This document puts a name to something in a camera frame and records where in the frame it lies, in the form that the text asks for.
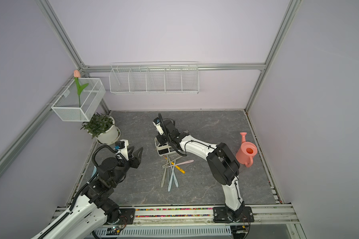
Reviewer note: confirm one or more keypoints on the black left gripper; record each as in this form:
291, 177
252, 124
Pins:
135, 161

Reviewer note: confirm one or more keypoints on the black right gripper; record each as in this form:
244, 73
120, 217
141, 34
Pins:
159, 140

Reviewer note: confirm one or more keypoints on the light blue toothbrush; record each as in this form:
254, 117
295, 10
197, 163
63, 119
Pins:
175, 177
170, 179

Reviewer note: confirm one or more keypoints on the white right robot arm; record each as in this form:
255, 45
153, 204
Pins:
222, 163

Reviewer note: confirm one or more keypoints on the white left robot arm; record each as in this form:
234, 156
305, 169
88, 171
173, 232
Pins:
91, 206

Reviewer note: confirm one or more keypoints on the beige toothbrush holder tray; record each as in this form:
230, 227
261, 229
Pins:
163, 149

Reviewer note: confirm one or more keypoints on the yellow toothbrush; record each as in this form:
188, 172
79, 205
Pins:
177, 167

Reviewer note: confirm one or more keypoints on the potted green plant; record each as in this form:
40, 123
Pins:
102, 128

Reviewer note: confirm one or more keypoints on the teal hand shovel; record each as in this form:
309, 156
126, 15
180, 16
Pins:
94, 172

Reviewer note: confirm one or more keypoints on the pink watering can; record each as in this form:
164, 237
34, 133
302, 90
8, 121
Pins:
246, 152

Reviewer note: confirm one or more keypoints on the artificial pink tulip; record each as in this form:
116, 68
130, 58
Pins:
79, 87

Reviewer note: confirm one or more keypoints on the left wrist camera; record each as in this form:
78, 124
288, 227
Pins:
121, 148

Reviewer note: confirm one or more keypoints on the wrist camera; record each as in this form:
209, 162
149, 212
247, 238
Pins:
121, 148
157, 124

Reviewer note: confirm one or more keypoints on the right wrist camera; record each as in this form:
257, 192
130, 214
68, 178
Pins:
157, 124

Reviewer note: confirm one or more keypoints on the long white wire shelf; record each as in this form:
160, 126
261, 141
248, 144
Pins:
173, 77

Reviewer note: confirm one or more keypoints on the white wire basket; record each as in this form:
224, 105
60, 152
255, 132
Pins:
67, 107

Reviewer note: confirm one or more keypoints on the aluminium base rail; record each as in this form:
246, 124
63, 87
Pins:
170, 222

